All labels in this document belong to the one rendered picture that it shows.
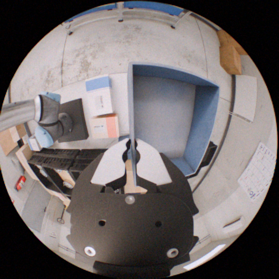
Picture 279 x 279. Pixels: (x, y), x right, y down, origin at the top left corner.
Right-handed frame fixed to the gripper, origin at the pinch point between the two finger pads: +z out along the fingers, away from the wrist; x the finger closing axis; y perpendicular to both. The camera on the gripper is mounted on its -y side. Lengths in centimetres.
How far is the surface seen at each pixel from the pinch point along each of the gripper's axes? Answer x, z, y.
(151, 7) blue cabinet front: 20, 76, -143
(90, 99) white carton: -21.5, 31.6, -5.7
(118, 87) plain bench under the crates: -8.6, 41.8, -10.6
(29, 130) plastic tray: -96, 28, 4
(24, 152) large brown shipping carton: -106, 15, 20
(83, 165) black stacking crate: -31.0, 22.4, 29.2
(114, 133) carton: -10.8, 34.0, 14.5
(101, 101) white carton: -15.8, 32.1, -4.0
